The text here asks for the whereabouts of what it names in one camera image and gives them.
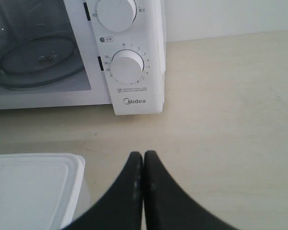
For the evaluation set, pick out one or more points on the white Midea microwave oven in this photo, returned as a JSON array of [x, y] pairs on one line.
[[23, 19]]

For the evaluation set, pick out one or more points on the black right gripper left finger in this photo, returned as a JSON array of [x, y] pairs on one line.
[[120, 208]]

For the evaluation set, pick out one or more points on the white upper power knob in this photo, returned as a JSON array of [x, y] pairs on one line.
[[116, 15]]

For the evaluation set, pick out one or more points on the glass turntable plate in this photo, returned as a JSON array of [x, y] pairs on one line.
[[39, 61]]

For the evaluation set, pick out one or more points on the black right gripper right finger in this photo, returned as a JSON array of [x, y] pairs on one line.
[[167, 206]]

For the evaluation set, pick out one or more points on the white lower timer knob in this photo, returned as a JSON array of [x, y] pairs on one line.
[[127, 66]]

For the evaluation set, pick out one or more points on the white plastic food container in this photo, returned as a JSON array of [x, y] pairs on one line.
[[42, 191]]

